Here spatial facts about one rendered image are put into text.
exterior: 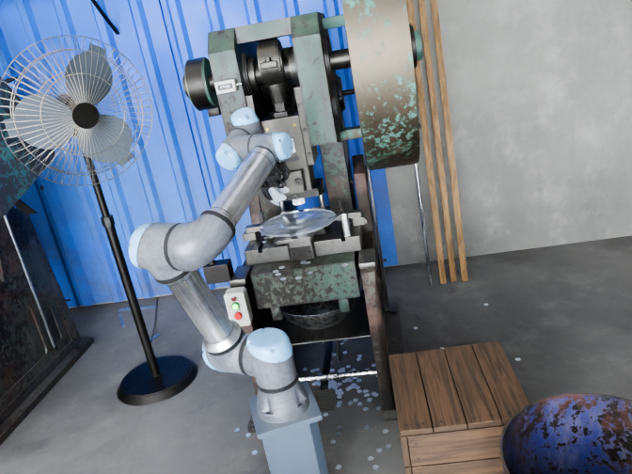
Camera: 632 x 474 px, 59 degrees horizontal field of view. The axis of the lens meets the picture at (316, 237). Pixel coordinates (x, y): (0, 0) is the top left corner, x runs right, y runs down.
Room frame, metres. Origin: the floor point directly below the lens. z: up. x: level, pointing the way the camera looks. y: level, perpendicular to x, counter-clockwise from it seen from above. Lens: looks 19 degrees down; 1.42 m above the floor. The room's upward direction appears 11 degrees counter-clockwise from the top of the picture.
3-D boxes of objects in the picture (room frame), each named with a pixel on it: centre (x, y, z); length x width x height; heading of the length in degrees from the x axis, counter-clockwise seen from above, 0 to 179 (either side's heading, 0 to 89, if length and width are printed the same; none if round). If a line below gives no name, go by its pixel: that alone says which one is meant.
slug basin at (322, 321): (2.15, 0.04, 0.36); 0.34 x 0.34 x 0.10
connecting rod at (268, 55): (2.15, 0.04, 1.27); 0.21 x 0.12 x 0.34; 172
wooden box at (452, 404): (1.48, -0.34, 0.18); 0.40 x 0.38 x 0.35; 174
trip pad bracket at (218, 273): (1.96, 0.38, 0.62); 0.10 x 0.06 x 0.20; 82
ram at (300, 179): (2.10, 0.05, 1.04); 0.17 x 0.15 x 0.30; 172
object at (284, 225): (2.02, 0.06, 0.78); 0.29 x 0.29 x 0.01
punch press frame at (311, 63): (2.29, 0.02, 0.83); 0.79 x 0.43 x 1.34; 172
